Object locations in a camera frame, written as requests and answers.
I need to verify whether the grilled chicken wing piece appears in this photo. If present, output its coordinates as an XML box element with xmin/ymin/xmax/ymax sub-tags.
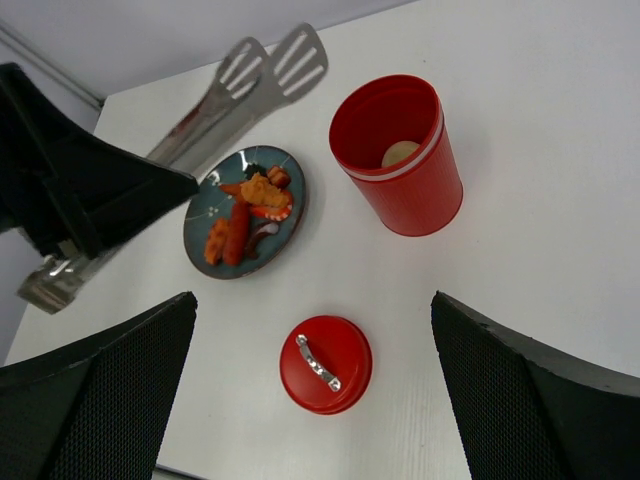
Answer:
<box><xmin>204</xmin><ymin>217</ymin><xmax>229</xmax><ymax>265</ymax></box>

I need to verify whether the red white shrimp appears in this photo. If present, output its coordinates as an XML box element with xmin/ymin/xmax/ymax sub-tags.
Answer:
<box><xmin>249</xmin><ymin>197</ymin><xmax>294</xmax><ymax>222</ymax></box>

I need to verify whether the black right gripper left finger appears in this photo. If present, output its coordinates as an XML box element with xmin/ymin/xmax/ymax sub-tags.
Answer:
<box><xmin>1</xmin><ymin>292</ymin><xmax>197</xmax><ymax>479</ymax></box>

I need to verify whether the fried battered food piece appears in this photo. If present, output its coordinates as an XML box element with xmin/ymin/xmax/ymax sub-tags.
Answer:
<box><xmin>240</xmin><ymin>173</ymin><xmax>291</xmax><ymax>209</ymax></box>

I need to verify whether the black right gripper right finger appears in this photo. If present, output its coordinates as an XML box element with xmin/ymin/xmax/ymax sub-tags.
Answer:
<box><xmin>431</xmin><ymin>292</ymin><xmax>639</xmax><ymax>479</ymax></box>

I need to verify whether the orange carrot piece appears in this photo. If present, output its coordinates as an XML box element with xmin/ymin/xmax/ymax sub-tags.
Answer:
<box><xmin>218</xmin><ymin>183</ymin><xmax>242</xmax><ymax>197</ymax></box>

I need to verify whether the dark octopus tentacle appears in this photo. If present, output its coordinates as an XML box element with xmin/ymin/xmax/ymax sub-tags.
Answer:
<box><xmin>244</xmin><ymin>221</ymin><xmax>280</xmax><ymax>259</ymax></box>

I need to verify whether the left aluminium frame post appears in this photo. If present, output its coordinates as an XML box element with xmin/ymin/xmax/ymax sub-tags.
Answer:
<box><xmin>1</xmin><ymin>20</ymin><xmax>105</xmax><ymax>111</ymax></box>

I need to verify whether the blue ceramic plate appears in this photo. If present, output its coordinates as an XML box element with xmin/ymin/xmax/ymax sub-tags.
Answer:
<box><xmin>183</xmin><ymin>145</ymin><xmax>307</xmax><ymax>280</ymax></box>

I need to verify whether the red sausage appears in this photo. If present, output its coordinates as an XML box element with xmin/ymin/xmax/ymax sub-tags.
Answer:
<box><xmin>222</xmin><ymin>202</ymin><xmax>250</xmax><ymax>266</ymax></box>

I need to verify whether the red cylindrical tin container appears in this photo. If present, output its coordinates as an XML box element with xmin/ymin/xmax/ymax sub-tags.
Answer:
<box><xmin>329</xmin><ymin>75</ymin><xmax>463</xmax><ymax>237</ymax></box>

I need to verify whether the braised pork piece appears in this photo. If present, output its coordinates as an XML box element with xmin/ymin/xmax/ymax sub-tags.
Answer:
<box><xmin>267</xmin><ymin>165</ymin><xmax>291</xmax><ymax>189</ymax></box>

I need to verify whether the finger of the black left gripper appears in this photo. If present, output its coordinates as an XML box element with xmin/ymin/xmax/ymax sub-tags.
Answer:
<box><xmin>1</xmin><ymin>63</ymin><xmax>199</xmax><ymax>259</ymax></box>

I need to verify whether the red tin lid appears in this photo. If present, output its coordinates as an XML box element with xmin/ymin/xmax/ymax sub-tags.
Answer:
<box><xmin>279</xmin><ymin>315</ymin><xmax>373</xmax><ymax>415</ymax></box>

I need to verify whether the white steamed bun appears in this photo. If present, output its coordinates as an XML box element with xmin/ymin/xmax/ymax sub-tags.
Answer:
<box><xmin>381</xmin><ymin>141</ymin><xmax>420</xmax><ymax>168</ymax></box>

